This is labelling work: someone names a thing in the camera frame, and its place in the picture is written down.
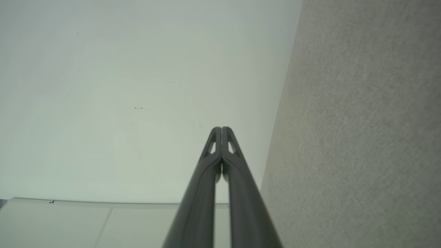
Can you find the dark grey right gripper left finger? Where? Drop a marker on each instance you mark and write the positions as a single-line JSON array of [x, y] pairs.
[[198, 206]]

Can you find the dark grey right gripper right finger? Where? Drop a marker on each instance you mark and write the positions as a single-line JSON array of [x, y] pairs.
[[246, 206]]

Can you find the grey fabric sofa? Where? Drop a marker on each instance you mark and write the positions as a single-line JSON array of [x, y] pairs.
[[361, 131]]

